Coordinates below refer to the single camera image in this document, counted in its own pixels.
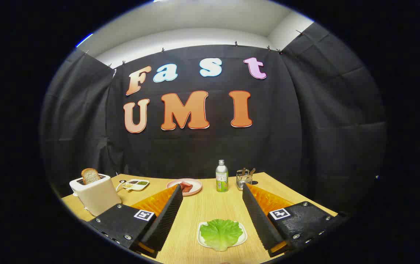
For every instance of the pink plate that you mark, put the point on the pink plate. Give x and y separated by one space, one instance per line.
196 184

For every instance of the green drink bottle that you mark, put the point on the green drink bottle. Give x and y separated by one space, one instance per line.
222 179

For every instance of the red meat slices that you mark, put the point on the red meat slices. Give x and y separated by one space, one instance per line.
186 187

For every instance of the black backdrop cloth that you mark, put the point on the black backdrop cloth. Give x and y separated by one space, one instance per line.
202 146

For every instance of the white toaster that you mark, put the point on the white toaster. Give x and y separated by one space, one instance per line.
99 198

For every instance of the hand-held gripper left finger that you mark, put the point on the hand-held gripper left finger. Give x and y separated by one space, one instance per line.
165 216

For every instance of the green lettuce leaf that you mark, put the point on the green lettuce leaf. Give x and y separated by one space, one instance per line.
221 233

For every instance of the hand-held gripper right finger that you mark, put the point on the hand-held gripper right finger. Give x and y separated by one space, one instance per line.
259 216

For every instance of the white divided condiment dish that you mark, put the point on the white divided condiment dish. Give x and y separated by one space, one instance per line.
136 184

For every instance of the small white square plate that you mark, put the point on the small white square plate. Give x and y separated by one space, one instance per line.
202 242

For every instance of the toasted bread slice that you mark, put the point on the toasted bread slice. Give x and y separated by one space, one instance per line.
91 176

